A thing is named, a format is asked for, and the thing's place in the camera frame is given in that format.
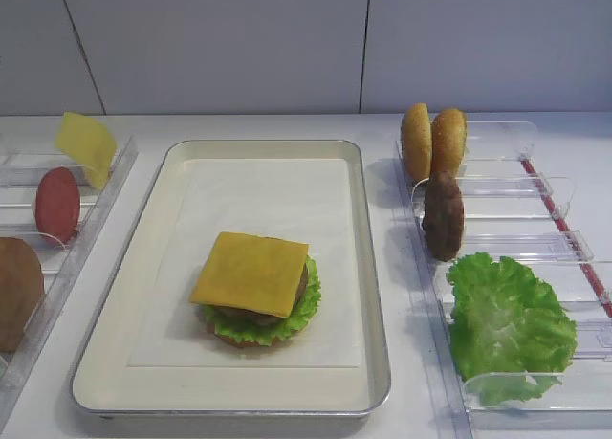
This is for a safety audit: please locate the sesame top bun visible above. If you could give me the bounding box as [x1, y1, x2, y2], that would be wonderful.
[401, 103, 432, 182]

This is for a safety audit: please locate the sesame bun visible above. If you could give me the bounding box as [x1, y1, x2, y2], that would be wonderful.
[430, 108, 468, 176]
[401, 103, 432, 182]

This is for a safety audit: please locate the yellow cheese slice on burger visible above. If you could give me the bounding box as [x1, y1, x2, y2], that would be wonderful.
[189, 231, 309, 318]

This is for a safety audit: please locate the green lettuce in burger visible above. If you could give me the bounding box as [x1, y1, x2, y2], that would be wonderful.
[199, 257, 321, 341]

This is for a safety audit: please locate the brown meat patty in rack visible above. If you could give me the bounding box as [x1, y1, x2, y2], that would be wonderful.
[422, 171, 465, 261]

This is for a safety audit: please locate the yellow cheese slice in rack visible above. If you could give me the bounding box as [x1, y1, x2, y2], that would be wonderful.
[55, 112, 117, 190]

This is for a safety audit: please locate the green lettuce leaf in rack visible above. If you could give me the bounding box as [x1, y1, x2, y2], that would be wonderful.
[447, 252, 577, 406]

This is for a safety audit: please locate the red tomato slice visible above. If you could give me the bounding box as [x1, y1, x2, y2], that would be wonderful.
[34, 167, 80, 245]

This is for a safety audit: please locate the white parchment paper sheet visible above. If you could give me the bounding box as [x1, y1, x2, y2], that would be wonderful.
[130, 159, 361, 367]

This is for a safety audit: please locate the brown patty in burger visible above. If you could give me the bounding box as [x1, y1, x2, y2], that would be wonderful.
[214, 267, 309, 326]

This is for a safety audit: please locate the bottom bun in burger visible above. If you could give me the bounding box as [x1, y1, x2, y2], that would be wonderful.
[207, 321, 283, 348]

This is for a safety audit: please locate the sesame bun in rack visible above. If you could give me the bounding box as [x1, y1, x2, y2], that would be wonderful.
[430, 108, 468, 176]

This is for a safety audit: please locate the right clear acrylic rack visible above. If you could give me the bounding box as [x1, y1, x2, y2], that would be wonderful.
[394, 121, 611, 438]

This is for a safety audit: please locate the clear acrylic rack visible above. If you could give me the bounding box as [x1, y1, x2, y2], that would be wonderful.
[394, 121, 611, 438]
[1, 139, 138, 425]

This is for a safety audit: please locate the metal baking tray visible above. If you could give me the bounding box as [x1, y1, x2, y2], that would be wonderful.
[72, 140, 391, 416]

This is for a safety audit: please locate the left clear acrylic rack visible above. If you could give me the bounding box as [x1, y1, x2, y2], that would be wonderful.
[1, 139, 138, 425]

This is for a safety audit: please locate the brown bun in left rack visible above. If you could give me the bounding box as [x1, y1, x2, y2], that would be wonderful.
[0, 237, 44, 352]

